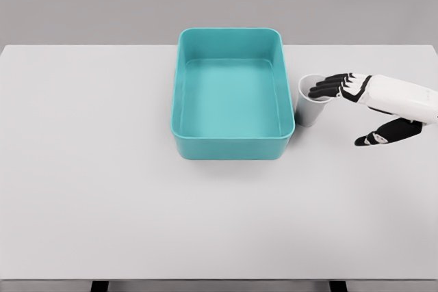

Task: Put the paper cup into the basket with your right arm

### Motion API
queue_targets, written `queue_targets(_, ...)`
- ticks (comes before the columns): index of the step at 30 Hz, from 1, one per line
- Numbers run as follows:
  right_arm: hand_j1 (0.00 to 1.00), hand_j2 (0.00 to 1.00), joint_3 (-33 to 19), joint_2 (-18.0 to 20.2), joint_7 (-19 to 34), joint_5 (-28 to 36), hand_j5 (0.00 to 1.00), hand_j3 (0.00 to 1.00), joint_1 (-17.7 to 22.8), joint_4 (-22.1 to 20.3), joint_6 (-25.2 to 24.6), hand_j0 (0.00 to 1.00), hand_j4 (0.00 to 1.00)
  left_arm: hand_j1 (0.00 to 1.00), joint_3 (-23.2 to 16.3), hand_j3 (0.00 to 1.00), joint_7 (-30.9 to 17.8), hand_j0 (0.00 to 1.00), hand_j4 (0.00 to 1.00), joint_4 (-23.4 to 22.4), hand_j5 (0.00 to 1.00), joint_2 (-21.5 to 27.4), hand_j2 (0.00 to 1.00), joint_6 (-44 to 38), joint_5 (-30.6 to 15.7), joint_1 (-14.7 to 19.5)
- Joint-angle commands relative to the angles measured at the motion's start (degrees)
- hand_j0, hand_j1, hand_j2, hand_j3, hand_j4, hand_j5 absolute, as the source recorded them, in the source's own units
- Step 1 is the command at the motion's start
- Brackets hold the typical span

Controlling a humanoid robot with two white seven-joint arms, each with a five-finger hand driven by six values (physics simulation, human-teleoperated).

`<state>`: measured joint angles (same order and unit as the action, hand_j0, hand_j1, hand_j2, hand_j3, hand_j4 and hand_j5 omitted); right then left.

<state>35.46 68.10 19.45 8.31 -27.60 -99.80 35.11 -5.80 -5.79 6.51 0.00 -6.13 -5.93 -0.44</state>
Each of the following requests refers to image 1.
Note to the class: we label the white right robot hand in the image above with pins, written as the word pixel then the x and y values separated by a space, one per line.
pixel 386 95

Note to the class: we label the white paper cup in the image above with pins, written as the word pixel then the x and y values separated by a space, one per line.
pixel 309 112

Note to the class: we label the teal plastic basket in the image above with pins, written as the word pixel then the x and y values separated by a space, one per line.
pixel 232 100

